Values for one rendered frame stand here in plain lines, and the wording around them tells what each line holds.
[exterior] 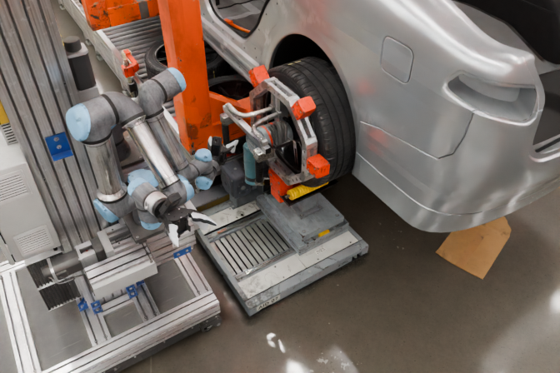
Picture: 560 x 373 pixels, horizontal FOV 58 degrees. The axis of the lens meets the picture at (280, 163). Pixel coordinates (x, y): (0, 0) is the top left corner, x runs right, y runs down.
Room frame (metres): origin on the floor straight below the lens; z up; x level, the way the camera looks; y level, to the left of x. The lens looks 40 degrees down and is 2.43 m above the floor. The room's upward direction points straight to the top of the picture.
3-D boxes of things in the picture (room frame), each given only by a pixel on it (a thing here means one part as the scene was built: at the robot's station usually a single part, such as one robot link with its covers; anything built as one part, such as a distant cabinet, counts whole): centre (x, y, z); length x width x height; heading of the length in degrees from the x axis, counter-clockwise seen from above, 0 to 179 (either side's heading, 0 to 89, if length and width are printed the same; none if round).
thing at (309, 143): (2.09, -0.01, 0.85); 0.54 x 0.07 x 0.54; 32
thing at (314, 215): (2.18, -0.15, 0.32); 0.40 x 0.30 x 0.28; 32
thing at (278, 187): (2.11, -0.04, 0.48); 0.16 x 0.12 x 0.17; 122
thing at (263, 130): (2.05, 0.05, 0.85); 0.21 x 0.14 x 0.14; 122
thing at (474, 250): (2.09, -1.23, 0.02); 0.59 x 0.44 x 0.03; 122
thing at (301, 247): (2.21, -0.13, 0.13); 0.50 x 0.36 x 0.10; 32
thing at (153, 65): (3.60, 0.73, 0.39); 0.66 x 0.66 x 0.24
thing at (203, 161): (1.78, 0.36, 0.91); 0.11 x 0.08 x 0.11; 145
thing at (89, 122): (1.45, 0.66, 1.19); 0.15 x 0.12 x 0.55; 136
